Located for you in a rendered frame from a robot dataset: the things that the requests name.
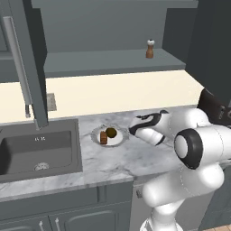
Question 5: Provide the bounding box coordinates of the dark green avocado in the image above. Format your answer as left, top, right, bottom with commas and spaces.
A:
106, 127, 117, 139

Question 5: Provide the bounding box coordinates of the white round plate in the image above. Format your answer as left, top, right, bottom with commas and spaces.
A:
90, 124, 130, 148

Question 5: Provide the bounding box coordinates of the brown bread slice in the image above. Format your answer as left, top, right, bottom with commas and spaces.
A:
99, 130, 108, 145

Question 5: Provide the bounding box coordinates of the brown jam bottle white cap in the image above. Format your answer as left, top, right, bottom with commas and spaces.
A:
145, 39, 155, 60

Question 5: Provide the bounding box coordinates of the open dark grey cabinet door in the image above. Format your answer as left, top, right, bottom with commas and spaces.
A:
0, 0, 50, 131

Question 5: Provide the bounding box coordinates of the grey base cabinet door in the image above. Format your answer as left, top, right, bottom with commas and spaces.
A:
48, 201, 134, 231
0, 215, 50, 231

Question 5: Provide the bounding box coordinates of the grey kitchen sink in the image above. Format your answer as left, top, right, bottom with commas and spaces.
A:
0, 117, 84, 184

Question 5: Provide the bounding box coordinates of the dark brown countertop appliance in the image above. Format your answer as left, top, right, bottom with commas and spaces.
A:
196, 88, 231, 128

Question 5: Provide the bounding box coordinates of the grey drawer front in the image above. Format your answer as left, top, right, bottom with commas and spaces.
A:
0, 180, 134, 222

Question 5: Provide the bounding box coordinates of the pale grey dishwasher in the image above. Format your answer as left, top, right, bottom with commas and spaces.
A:
131, 176, 218, 231

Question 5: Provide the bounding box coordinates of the grey wall outlet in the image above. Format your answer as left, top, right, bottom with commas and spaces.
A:
46, 92, 58, 113

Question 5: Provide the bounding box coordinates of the grey wall cabinet with shelf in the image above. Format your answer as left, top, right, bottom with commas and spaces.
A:
30, 0, 200, 79

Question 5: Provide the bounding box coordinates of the long grey cabinet door handle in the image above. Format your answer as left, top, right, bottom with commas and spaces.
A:
2, 15, 33, 119

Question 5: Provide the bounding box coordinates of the grey panelled wall cabinet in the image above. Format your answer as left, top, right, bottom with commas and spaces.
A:
0, 26, 23, 83

